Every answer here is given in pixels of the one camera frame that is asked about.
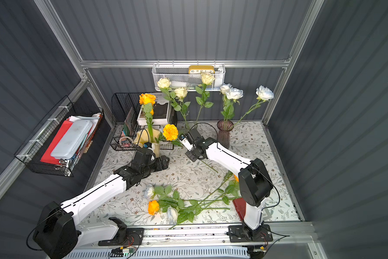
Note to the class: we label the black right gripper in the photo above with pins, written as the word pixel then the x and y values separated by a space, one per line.
pixel 190 139

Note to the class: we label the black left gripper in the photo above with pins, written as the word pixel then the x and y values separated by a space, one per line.
pixel 160 161

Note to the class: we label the orange marigold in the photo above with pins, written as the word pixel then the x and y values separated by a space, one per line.
pixel 170 133

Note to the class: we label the pale blue rose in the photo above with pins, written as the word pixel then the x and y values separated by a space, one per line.
pixel 234 95
pixel 224 89
pixel 264 94
pixel 149 193
pixel 172 215

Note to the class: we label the cream white rose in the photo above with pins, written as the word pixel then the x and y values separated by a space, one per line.
pixel 164 85

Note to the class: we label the orange rose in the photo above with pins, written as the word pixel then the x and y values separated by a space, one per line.
pixel 147 102
pixel 153 207
pixel 226 192

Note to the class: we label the white rose bud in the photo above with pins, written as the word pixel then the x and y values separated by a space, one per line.
pixel 182 105

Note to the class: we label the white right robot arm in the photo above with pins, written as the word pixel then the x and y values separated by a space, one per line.
pixel 254 181

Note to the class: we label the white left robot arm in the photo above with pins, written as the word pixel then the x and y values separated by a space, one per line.
pixel 59 230

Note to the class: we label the cream yellow ruffled vase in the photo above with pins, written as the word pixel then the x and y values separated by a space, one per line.
pixel 143 138

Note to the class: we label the purple glass vase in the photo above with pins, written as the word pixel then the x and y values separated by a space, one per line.
pixel 224 127

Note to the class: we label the orange rose front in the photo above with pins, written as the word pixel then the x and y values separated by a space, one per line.
pixel 153 207

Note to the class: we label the pale blue rose front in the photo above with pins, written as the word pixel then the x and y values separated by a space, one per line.
pixel 172 215

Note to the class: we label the white plastic case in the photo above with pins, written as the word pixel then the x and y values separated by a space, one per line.
pixel 71 141

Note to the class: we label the red folder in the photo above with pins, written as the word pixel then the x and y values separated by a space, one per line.
pixel 47 158

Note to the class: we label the black wire desk organizer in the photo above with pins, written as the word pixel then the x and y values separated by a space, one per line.
pixel 125 108

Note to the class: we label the white mesh wall basket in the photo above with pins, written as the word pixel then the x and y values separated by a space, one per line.
pixel 180 76

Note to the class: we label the black wire wall basket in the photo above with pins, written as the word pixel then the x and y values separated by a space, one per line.
pixel 30 153

